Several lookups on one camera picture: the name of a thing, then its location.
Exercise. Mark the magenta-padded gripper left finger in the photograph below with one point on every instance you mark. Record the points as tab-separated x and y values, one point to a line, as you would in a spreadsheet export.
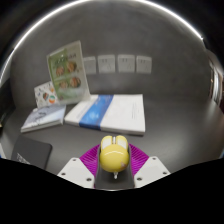
77	172

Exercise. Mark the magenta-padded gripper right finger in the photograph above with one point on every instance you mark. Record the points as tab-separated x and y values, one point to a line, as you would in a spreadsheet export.
150	170

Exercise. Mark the yellow computer mouse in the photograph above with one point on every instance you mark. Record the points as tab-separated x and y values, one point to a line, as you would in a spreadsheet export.
114	154

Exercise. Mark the black mouse pad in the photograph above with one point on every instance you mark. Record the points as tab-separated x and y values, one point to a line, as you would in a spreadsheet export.
31	152

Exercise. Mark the grey-blue building-print book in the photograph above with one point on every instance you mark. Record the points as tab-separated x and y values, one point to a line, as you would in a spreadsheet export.
45	117

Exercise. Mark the white book with blue stripe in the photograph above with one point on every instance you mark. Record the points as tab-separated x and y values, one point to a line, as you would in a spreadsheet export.
110	112

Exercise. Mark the white sticker sheet card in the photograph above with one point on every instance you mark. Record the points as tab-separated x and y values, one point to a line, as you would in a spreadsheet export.
45	94

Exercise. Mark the green food poster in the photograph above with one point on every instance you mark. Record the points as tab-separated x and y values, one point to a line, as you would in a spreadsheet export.
68	71

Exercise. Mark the white wall socket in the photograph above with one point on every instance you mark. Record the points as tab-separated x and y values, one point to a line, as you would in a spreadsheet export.
143	64
90	66
126	63
106	64

